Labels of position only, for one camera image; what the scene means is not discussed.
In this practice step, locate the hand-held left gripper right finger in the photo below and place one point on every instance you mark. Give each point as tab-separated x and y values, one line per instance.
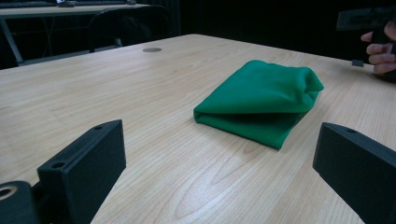
358	165

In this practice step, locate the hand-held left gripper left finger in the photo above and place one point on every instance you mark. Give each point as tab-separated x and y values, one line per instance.
84	161

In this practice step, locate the green t-shirt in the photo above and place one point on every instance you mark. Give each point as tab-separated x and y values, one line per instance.
258	90

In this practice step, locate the grey tape piece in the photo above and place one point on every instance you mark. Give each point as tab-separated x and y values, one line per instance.
357	63

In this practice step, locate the black computer mouse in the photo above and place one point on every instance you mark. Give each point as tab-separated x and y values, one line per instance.
66	3

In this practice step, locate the black keyboard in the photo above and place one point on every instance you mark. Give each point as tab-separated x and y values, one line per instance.
25	3

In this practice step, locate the white metal frame desk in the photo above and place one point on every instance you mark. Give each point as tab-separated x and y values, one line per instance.
62	11

